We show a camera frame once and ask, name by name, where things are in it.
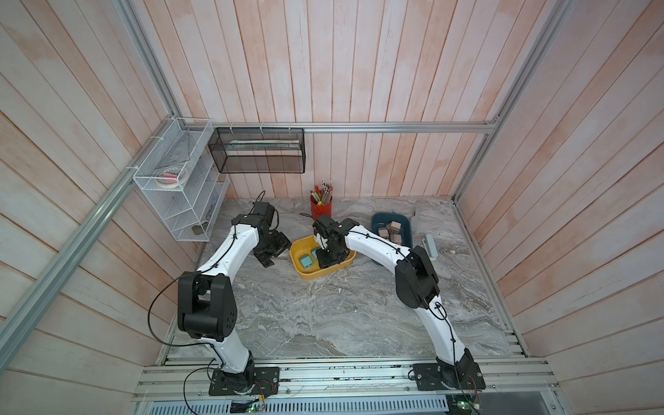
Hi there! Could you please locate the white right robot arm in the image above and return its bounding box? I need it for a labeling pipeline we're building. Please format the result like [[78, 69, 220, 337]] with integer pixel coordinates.
[[313, 214, 477, 388]]

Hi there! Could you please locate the tape roll on shelf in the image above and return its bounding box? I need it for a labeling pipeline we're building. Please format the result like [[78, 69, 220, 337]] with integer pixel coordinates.
[[154, 164, 188, 190]]

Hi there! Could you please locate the red pencil cup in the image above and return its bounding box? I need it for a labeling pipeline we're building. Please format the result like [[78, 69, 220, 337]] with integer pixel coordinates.
[[310, 180, 333, 220]]

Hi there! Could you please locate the black mesh wall basket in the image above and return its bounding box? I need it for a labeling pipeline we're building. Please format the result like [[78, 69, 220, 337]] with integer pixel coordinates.
[[207, 127, 307, 174]]

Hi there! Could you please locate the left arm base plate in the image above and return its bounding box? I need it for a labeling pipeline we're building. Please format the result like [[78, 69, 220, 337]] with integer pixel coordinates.
[[209, 367, 280, 398]]

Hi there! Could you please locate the white stapler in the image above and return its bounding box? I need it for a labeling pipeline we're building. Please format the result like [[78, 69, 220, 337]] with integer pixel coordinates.
[[422, 233, 439, 260]]

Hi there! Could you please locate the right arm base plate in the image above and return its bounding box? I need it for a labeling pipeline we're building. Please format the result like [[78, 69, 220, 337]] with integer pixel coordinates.
[[411, 362, 486, 392]]

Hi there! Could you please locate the teal plug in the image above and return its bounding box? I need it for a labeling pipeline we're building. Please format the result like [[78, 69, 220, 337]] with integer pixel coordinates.
[[299, 254, 315, 270]]

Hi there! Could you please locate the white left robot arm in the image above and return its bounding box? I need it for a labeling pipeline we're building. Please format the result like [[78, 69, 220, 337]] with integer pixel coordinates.
[[177, 202, 292, 375]]

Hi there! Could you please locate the pink plug top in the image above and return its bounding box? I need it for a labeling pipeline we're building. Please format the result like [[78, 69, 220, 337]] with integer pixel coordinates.
[[389, 233, 403, 245]]

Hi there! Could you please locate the white wire shelf rack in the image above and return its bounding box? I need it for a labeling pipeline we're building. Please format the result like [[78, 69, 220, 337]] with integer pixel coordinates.
[[133, 118, 228, 242]]

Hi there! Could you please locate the dark teal plastic bin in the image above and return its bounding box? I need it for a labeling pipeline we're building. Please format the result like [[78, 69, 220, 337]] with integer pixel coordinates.
[[371, 212, 413, 247]]

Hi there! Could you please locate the yellow plastic bin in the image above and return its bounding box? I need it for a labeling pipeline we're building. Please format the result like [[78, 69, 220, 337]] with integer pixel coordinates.
[[290, 236, 356, 280]]

